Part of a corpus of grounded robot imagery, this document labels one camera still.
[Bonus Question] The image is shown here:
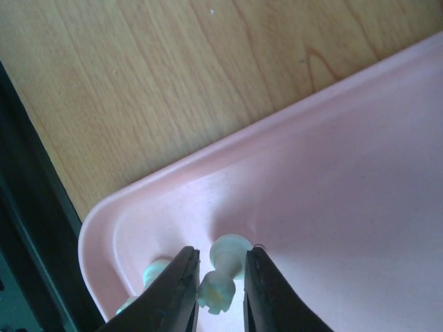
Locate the black aluminium frame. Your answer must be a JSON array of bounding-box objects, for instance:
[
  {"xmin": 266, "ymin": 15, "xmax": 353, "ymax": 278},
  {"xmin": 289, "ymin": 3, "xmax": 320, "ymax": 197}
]
[{"xmin": 1, "ymin": 71, "xmax": 104, "ymax": 331}]

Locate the pink plastic tray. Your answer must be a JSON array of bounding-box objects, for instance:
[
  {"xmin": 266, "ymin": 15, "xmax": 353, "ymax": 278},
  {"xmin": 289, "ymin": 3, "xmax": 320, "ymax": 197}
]
[{"xmin": 78, "ymin": 33, "xmax": 442, "ymax": 331}]

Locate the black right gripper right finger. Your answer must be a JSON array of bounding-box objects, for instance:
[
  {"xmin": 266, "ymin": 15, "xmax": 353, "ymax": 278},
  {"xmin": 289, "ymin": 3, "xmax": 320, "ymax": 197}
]
[{"xmin": 244, "ymin": 246, "xmax": 332, "ymax": 331}]

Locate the white chess piece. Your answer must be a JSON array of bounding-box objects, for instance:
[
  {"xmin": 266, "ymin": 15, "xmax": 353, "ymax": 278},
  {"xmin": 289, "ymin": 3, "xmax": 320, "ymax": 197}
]
[
  {"xmin": 197, "ymin": 234, "xmax": 253, "ymax": 315},
  {"xmin": 116, "ymin": 259, "xmax": 171, "ymax": 315}
]

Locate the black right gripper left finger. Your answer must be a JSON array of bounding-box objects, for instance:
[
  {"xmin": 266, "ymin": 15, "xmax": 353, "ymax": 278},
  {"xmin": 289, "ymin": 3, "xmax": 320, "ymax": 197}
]
[{"xmin": 99, "ymin": 246, "xmax": 200, "ymax": 332}]

